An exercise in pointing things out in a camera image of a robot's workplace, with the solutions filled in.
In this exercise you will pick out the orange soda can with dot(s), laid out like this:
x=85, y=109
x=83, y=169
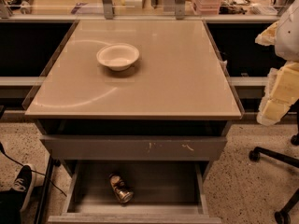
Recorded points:
x=122, y=192

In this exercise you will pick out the beige counter cabinet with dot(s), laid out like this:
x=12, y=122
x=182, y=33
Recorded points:
x=177, y=87

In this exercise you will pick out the left metal post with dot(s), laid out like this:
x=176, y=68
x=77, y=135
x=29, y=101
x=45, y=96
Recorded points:
x=108, y=9

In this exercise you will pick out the white bowl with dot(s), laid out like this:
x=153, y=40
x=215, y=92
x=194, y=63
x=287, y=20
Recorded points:
x=118, y=57

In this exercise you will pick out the closed grey top drawer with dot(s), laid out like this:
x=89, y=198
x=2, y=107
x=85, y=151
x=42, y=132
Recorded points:
x=134, y=148

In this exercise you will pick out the right metal post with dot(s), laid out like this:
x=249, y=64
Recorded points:
x=180, y=9

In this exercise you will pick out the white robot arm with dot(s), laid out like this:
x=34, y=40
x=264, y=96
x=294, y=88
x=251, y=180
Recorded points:
x=287, y=35

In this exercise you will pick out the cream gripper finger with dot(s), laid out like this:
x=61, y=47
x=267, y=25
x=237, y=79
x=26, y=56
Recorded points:
x=268, y=36
x=280, y=93

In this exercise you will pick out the open middle drawer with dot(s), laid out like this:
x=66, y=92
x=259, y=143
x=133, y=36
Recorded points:
x=165, y=192

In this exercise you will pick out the black sneaker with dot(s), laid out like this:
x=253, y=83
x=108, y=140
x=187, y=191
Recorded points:
x=24, y=184

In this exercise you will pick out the metal post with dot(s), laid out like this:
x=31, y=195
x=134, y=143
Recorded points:
x=108, y=9
x=180, y=9

